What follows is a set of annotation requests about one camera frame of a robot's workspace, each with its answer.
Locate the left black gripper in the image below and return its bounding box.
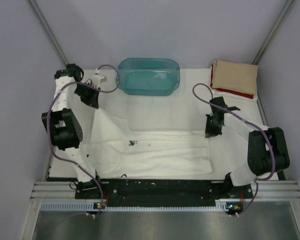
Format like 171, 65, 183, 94
74, 83, 101, 110

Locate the white t shirt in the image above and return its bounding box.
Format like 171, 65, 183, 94
86, 109, 213, 179
211, 88, 255, 101

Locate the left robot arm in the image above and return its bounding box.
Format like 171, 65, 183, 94
41, 63, 104, 199

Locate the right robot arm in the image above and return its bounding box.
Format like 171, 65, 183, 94
205, 96, 290, 198

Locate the folded white t shirt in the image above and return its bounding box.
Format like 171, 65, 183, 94
211, 88, 255, 101

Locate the teal plastic basin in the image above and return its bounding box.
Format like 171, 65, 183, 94
115, 57, 181, 97

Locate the folded beige t shirt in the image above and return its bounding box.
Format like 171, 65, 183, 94
212, 59, 259, 95

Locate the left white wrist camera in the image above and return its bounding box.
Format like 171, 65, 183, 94
90, 69, 107, 89

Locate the grey slotted cable duct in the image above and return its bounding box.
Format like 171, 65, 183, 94
40, 199, 243, 213

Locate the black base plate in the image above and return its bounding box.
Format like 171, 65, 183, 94
74, 177, 253, 208

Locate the left aluminium frame post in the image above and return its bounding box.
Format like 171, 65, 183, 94
26, 0, 70, 67

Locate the aluminium frame post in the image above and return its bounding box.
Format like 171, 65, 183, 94
26, 0, 70, 67
251, 0, 297, 65

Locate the right aluminium frame post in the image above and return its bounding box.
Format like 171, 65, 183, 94
251, 0, 297, 65

